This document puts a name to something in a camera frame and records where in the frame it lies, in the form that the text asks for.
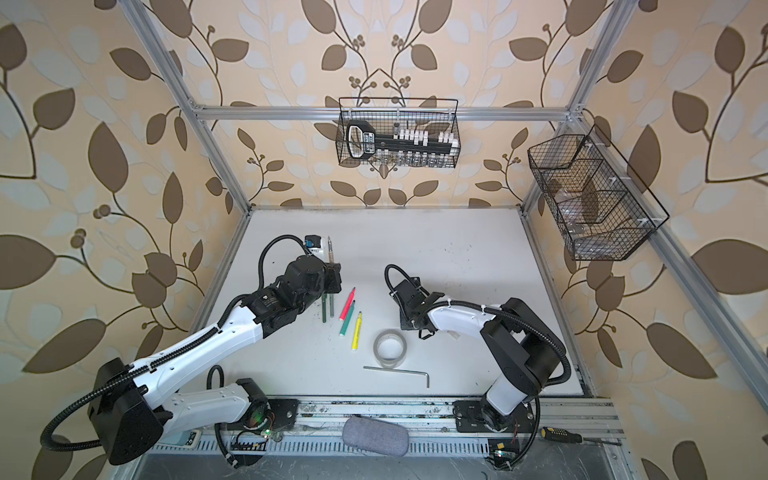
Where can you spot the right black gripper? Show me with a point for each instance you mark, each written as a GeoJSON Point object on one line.
{"type": "Point", "coordinates": [404, 321]}

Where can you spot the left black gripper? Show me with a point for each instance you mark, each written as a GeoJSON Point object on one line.
{"type": "Point", "coordinates": [332, 272]}

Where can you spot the olive green fineliner pen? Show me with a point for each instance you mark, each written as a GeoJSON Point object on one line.
{"type": "Point", "coordinates": [324, 308]}

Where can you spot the pink highlighter pen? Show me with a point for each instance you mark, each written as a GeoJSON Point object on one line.
{"type": "Point", "coordinates": [347, 305]}

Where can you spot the brown fineliner pen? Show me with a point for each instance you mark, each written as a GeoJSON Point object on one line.
{"type": "Point", "coordinates": [329, 249]}

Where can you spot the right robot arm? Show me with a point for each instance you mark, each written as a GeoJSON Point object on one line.
{"type": "Point", "coordinates": [529, 355]}

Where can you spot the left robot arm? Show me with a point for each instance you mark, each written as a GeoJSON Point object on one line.
{"type": "Point", "coordinates": [133, 406]}

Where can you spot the yellow highlighter pen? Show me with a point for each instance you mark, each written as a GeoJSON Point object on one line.
{"type": "Point", "coordinates": [357, 332]}

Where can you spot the teal highlighter pen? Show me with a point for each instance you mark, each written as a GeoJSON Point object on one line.
{"type": "Point", "coordinates": [347, 320]}

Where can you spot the clear tape roll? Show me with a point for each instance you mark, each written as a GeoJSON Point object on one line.
{"type": "Point", "coordinates": [390, 349]}

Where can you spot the metal hex key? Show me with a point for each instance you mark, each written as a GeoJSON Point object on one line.
{"type": "Point", "coordinates": [423, 374]}

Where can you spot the grey fabric pouch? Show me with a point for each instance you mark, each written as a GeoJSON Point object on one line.
{"type": "Point", "coordinates": [376, 436]}

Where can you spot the black socket holder tool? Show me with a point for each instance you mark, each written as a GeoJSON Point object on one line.
{"type": "Point", "coordinates": [366, 142]}

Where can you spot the yellow black screwdriver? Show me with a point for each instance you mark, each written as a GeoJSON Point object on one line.
{"type": "Point", "coordinates": [560, 435]}

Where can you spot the grey remote device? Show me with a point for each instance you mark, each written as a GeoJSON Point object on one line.
{"type": "Point", "coordinates": [188, 439]}

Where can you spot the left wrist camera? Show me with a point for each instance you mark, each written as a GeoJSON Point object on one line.
{"type": "Point", "coordinates": [313, 243]}

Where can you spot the back wire basket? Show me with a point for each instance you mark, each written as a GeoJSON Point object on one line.
{"type": "Point", "coordinates": [433, 114]}

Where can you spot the wire basket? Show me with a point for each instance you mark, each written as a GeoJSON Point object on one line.
{"type": "Point", "coordinates": [433, 114]}
{"type": "Point", "coordinates": [602, 207]}

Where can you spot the right wire basket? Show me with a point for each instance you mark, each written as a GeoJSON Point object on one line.
{"type": "Point", "coordinates": [602, 207]}

